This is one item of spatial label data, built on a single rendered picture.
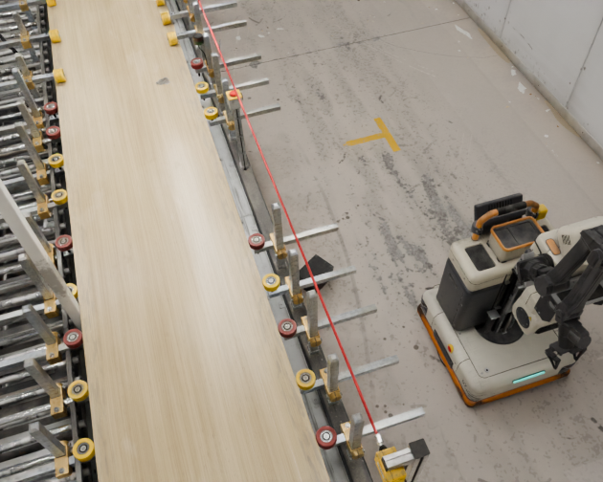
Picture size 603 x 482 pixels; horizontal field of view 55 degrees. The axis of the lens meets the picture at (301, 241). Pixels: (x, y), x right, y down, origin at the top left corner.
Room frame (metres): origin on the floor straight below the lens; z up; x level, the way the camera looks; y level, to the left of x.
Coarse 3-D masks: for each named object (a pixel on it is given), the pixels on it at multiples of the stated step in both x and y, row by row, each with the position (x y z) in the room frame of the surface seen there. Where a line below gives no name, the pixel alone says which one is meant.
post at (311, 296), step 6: (306, 294) 1.25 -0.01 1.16; (312, 294) 1.23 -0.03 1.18; (306, 300) 1.25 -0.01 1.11; (312, 300) 1.22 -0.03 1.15; (312, 306) 1.22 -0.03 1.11; (312, 312) 1.22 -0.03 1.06; (312, 318) 1.22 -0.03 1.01; (312, 324) 1.22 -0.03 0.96; (312, 330) 1.22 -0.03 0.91; (312, 336) 1.22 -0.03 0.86; (312, 348) 1.22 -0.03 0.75
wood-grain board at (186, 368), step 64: (64, 0) 3.98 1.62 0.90; (128, 0) 3.95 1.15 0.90; (64, 64) 3.21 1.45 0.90; (128, 64) 3.18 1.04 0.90; (64, 128) 2.60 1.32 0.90; (128, 128) 2.57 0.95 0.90; (192, 128) 2.55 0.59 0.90; (128, 192) 2.08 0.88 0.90; (192, 192) 2.06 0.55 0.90; (128, 256) 1.66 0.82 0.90; (192, 256) 1.65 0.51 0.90; (128, 320) 1.31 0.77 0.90; (192, 320) 1.30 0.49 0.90; (256, 320) 1.29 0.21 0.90; (128, 384) 1.01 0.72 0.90; (192, 384) 1.00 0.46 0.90; (256, 384) 0.99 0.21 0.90; (128, 448) 0.76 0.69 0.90; (192, 448) 0.75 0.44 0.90; (256, 448) 0.74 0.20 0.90
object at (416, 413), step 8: (416, 408) 0.89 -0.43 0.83; (400, 416) 0.86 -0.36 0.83; (408, 416) 0.86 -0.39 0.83; (416, 416) 0.86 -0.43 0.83; (376, 424) 0.84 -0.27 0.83; (384, 424) 0.83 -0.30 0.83; (392, 424) 0.83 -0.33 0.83; (400, 424) 0.84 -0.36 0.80; (368, 432) 0.80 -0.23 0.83; (344, 440) 0.78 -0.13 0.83
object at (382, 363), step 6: (384, 360) 1.11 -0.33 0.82; (390, 360) 1.11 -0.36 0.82; (396, 360) 1.11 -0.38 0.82; (360, 366) 1.09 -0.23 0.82; (366, 366) 1.09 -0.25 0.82; (372, 366) 1.09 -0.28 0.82; (378, 366) 1.09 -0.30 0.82; (384, 366) 1.09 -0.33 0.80; (342, 372) 1.07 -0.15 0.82; (348, 372) 1.06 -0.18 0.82; (354, 372) 1.06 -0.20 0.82; (360, 372) 1.06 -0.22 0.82; (366, 372) 1.07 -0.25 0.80; (342, 378) 1.04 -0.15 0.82; (348, 378) 1.05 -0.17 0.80; (318, 384) 1.02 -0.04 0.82; (306, 390) 0.99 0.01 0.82; (312, 390) 1.00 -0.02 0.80
